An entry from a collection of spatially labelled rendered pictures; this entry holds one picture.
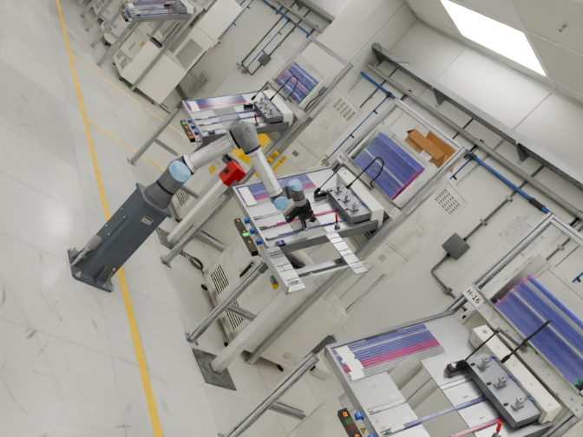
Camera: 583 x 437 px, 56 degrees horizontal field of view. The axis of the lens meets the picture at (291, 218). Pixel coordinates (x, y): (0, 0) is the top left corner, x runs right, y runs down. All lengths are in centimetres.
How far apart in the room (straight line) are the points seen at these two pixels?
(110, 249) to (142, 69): 472
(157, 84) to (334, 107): 350
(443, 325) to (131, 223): 165
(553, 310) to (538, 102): 292
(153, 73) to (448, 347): 570
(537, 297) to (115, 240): 206
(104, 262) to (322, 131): 231
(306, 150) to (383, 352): 243
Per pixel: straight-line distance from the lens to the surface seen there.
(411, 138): 401
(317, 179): 371
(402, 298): 487
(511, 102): 542
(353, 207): 331
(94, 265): 304
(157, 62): 747
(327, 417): 290
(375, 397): 247
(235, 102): 480
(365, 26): 652
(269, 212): 339
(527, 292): 276
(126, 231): 294
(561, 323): 267
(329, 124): 463
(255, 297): 349
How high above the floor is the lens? 147
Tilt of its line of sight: 10 degrees down
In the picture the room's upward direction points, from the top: 44 degrees clockwise
